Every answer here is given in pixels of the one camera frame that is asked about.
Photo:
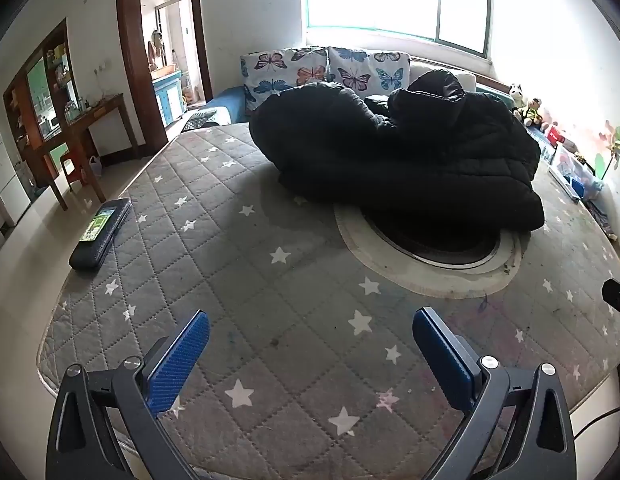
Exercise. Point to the blue sofa bench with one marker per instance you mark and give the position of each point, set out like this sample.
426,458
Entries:
227,105

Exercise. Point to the white plastic bottle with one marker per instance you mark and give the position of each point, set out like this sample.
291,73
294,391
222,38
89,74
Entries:
95,166

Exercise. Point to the panda plush toy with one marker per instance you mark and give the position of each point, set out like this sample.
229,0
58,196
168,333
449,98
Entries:
515,94

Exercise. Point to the red box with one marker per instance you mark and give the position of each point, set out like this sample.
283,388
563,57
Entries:
556,136

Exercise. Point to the butterfly print pillow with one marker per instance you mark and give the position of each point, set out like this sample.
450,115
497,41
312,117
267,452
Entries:
275,67
360,67

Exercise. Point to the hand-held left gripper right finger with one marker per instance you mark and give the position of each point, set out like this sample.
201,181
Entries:
440,355

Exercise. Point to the yellow vested plush toy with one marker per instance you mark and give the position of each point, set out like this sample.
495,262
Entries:
532,110

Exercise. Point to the wooden desk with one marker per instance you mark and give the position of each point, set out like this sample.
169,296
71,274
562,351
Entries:
97,110

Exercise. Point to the colourful paper pinwheel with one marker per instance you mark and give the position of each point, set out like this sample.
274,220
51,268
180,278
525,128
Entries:
615,147

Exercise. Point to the wooden display cabinet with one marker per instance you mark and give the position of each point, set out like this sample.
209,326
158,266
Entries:
19,90

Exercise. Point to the checked knit blanket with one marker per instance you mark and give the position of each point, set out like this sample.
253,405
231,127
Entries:
202,121

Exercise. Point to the brown wooden door frame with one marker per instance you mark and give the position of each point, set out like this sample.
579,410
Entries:
132,60

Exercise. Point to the clear plastic storage box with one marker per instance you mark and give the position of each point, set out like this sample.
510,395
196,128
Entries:
575,170

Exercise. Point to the red stool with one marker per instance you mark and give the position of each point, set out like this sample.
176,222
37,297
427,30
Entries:
72,165

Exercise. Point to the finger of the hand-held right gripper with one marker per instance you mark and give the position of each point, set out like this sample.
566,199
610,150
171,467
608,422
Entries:
617,296

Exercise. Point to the black device with green screen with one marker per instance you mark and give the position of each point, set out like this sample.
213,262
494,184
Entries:
97,240

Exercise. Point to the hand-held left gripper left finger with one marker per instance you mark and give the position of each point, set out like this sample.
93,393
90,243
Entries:
182,360

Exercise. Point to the white refrigerator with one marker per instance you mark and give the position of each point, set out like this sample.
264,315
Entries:
4,170

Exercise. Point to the blue patterned cushion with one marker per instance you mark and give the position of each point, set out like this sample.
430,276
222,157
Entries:
540,142

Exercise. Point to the blue cabinet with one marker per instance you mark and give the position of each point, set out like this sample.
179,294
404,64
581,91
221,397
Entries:
167,97

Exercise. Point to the white pillow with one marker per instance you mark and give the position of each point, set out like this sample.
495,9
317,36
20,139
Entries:
419,70

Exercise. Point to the black puffer jacket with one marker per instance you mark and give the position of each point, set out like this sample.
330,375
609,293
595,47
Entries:
390,150

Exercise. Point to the round black induction cooktop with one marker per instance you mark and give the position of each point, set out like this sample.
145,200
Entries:
440,252

